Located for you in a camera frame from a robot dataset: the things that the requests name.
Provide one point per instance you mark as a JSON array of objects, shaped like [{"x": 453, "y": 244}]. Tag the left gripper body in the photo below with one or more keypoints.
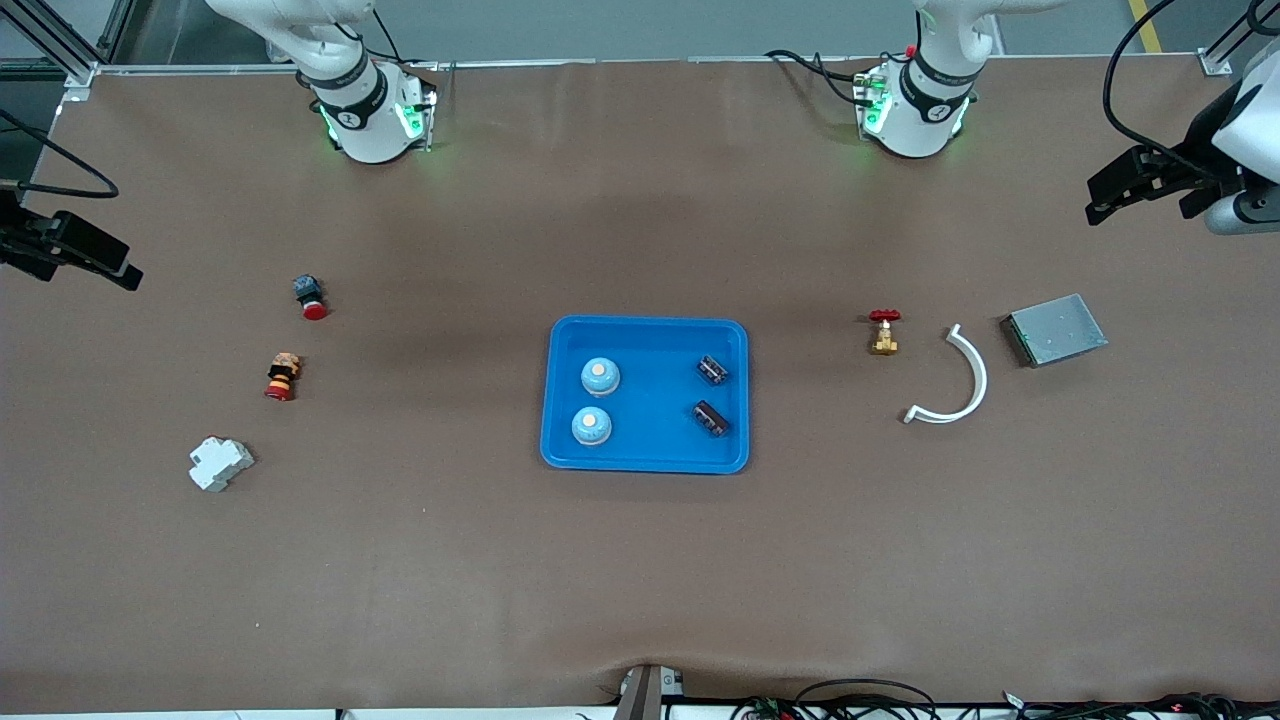
[{"x": 1196, "y": 152}]

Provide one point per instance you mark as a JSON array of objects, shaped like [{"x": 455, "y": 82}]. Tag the black electrolytic capacitor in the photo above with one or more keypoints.
[
  {"x": 712, "y": 370},
  {"x": 709, "y": 419}
]

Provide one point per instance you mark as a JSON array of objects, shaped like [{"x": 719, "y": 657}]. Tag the blue desk bell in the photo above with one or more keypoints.
[
  {"x": 600, "y": 377},
  {"x": 591, "y": 427}
]

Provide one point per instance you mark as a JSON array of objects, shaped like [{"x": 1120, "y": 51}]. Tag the blue plastic tray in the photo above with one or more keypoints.
[{"x": 650, "y": 440}]

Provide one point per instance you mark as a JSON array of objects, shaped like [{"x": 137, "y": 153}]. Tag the flat silver metal module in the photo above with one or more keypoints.
[{"x": 1058, "y": 330}]

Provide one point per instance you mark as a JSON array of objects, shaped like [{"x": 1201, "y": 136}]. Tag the red pushbutton grey body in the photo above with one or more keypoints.
[{"x": 312, "y": 300}]

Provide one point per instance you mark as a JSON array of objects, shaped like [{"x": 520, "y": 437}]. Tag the red emergency stop orange body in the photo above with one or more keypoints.
[{"x": 283, "y": 378}]

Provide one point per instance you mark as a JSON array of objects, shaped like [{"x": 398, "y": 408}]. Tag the white circuit breaker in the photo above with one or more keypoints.
[{"x": 220, "y": 465}]

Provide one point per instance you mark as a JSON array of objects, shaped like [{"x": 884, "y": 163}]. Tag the white curved plastic bracket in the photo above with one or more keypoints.
[{"x": 982, "y": 380}]

